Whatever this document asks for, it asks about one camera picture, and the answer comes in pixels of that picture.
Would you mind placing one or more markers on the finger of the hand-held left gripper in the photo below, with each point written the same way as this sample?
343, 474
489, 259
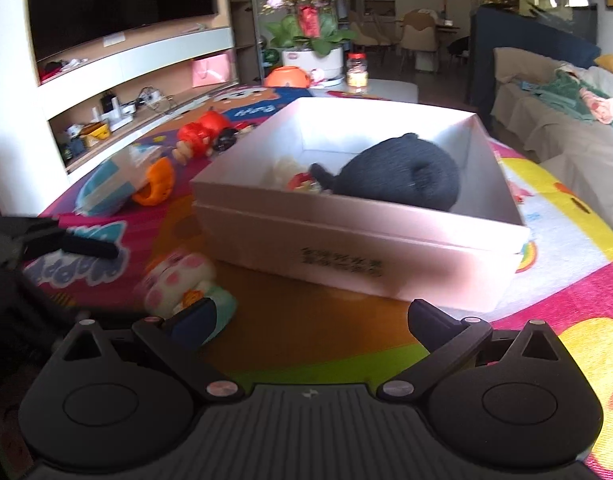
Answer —
86, 249

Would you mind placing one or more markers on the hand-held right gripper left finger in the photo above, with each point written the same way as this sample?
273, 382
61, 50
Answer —
191, 322

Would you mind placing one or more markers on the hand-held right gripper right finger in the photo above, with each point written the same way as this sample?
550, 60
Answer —
421, 322

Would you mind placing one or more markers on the pink pig toy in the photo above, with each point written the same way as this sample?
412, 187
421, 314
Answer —
181, 275

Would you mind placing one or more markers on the white blue toy vehicle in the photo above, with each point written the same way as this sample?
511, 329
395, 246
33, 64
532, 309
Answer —
116, 180

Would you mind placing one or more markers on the orange pumpkin toy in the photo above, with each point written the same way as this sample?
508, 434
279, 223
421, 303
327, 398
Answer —
159, 175

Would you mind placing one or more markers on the pink cardboard box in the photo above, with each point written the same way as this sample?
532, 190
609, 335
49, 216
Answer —
336, 240

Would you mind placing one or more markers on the black plush toy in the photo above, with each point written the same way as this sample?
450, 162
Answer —
401, 175

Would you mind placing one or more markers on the red figure toy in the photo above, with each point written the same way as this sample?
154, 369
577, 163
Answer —
206, 130

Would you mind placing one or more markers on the black toy car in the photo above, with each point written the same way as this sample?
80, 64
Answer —
225, 139

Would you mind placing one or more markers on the colourful cartoon play mat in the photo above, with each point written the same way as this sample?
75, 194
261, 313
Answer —
306, 330

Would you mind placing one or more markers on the yellow box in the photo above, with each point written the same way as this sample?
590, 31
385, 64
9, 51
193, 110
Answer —
95, 134

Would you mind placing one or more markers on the white electronic devices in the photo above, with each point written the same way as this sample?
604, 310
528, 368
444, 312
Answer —
116, 110

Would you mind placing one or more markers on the white power strip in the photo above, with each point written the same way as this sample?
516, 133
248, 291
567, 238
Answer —
151, 99

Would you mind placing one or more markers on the white wooden tv cabinet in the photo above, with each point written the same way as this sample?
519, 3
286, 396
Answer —
136, 57

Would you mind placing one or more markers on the pink gift bag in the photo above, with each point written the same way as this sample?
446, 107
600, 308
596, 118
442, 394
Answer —
211, 71

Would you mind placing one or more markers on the grey covered sofa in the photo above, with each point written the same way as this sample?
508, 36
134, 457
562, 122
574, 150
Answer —
561, 150

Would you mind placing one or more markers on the white low table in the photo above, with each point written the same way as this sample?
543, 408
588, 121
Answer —
386, 90

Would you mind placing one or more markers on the black television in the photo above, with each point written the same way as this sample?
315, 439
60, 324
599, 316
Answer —
116, 0

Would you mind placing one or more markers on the clear jar with red lid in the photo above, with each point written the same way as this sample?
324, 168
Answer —
357, 75

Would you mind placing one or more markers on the orange pumpkin bucket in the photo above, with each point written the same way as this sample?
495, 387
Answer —
286, 77

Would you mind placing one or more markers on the green cloth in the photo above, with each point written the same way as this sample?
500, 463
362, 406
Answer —
556, 95

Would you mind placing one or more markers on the watermelon ball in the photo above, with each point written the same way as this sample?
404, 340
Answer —
271, 58

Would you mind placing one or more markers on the pink swirl lollipop toy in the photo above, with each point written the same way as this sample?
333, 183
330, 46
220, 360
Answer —
319, 76

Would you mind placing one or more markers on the pink cloth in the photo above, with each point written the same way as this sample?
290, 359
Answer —
601, 106

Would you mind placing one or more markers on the pink orchid in white pot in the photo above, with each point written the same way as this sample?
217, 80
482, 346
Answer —
311, 60

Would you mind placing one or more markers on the beige dining chair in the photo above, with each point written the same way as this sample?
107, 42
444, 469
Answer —
419, 35
379, 32

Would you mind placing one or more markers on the red paper tag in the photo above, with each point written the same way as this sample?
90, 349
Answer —
309, 20

